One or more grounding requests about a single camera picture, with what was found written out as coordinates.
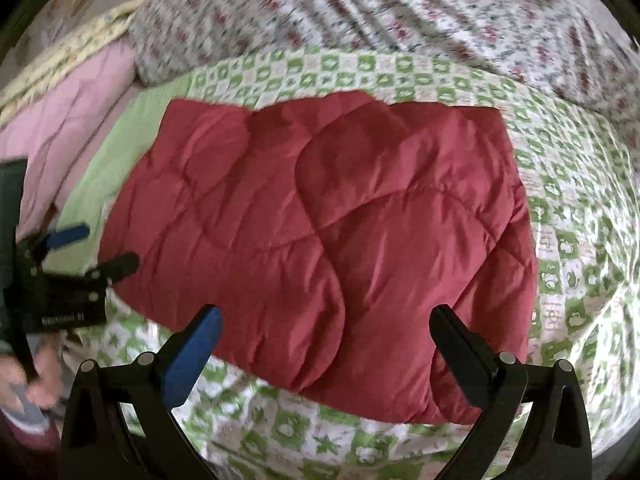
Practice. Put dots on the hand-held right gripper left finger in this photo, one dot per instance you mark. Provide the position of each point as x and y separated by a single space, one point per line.
192 355

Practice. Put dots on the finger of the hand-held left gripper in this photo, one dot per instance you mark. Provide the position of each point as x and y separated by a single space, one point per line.
117 264
70 236

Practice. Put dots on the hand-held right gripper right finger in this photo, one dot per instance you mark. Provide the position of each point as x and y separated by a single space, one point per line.
457 350

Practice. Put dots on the red puffer jacket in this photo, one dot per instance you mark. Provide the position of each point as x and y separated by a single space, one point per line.
320 240

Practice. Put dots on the person's left hand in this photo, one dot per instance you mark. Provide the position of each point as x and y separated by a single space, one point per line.
47 370

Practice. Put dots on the light green bed sheet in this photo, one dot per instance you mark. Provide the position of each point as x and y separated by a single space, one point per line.
115 160

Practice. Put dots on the pink quilt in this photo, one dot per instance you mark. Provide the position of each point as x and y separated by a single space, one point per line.
65 125

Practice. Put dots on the person's dark red garment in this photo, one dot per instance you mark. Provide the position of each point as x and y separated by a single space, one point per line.
25 445

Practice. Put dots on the green checked blanket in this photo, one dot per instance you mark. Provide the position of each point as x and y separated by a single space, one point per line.
575 220

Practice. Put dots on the yellow patterned cloth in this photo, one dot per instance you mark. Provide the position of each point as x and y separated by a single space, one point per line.
65 55

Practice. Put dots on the floral quilt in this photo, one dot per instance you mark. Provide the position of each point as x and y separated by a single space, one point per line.
400 5

